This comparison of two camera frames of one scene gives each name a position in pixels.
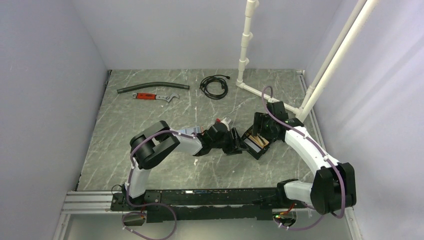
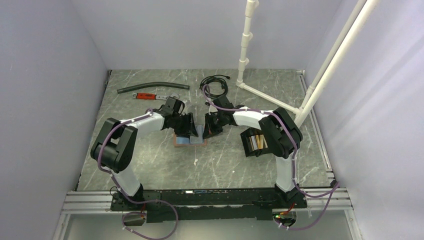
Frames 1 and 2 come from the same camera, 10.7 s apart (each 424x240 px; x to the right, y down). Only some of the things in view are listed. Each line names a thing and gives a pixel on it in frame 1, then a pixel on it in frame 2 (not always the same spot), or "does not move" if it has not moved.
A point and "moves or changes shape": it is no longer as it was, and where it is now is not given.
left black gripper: (236, 145) -> (189, 129)
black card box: (257, 146) moves or changes shape
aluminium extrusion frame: (78, 201) does not move
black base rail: (186, 205) does not move
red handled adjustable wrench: (147, 96) does not move
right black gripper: (260, 118) -> (209, 130)
